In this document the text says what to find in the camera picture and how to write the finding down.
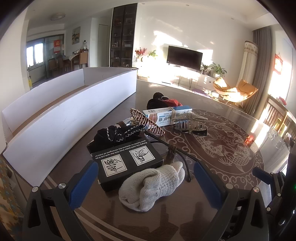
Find black bow hair clip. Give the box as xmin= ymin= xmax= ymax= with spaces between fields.
xmin=172 ymin=128 xmax=207 ymax=136

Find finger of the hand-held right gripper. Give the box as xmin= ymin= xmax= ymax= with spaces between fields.
xmin=252 ymin=167 xmax=287 ymax=197
xmin=264 ymin=196 xmax=289 ymax=232

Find grey curtain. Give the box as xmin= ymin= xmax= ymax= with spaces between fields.
xmin=245 ymin=27 xmax=277 ymax=116

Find dark glass display cabinet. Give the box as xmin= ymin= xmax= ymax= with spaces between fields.
xmin=109 ymin=3 xmax=138 ymax=68

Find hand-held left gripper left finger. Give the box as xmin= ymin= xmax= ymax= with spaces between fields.
xmin=22 ymin=160 xmax=100 ymax=241

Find black television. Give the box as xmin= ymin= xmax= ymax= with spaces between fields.
xmin=167 ymin=46 xmax=203 ymax=70

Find clear glass cups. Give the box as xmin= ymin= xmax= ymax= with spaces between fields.
xmin=267 ymin=128 xmax=289 ymax=151

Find rhinestone claw hair clip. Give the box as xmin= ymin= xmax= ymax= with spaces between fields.
xmin=171 ymin=112 xmax=208 ymax=132

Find black scrunchie with white stitching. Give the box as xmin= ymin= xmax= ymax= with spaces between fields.
xmin=94 ymin=124 xmax=146 ymax=147

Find clear glasses with dark temples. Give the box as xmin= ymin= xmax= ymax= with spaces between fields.
xmin=120 ymin=117 xmax=191 ymax=183

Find white covered standing air conditioner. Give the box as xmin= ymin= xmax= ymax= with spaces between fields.
xmin=236 ymin=40 xmax=259 ymax=87

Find white television cabinet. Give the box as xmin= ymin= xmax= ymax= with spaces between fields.
xmin=136 ymin=67 xmax=222 ymax=93

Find white knitted sock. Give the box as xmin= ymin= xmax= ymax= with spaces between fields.
xmin=119 ymin=161 xmax=185 ymax=212

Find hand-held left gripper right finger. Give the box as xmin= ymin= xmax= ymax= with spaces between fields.
xmin=194 ymin=161 xmax=275 ymax=241

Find brown patterned glass desktop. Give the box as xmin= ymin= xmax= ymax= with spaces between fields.
xmin=0 ymin=80 xmax=296 ymax=241

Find framed wall painting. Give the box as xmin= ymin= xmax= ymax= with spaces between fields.
xmin=72 ymin=26 xmax=81 ymax=45

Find black cloth hat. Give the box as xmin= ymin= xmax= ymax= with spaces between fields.
xmin=147 ymin=92 xmax=170 ymax=109

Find red plastic bag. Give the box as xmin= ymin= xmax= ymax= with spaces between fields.
xmin=162 ymin=98 xmax=183 ymax=108

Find yellow patterned cloth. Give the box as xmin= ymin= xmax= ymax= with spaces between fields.
xmin=0 ymin=154 xmax=25 ymax=241

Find gold fishbone hair clip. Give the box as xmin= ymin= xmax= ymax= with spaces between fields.
xmin=129 ymin=108 xmax=166 ymax=137

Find brown slatted wooden chair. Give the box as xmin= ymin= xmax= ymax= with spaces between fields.
xmin=264 ymin=94 xmax=296 ymax=139

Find black box with white labels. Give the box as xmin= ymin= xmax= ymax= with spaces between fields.
xmin=87 ymin=137 xmax=163 ymax=192

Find red flower bouquet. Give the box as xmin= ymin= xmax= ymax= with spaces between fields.
xmin=135 ymin=47 xmax=148 ymax=62

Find blue and white medicine box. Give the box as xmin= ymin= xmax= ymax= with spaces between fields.
xmin=142 ymin=105 xmax=193 ymax=127

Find long white cardboard box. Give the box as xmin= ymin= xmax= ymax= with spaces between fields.
xmin=1 ymin=67 xmax=138 ymax=187

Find large potted green plant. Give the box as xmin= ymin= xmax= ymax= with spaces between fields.
xmin=211 ymin=63 xmax=227 ymax=77

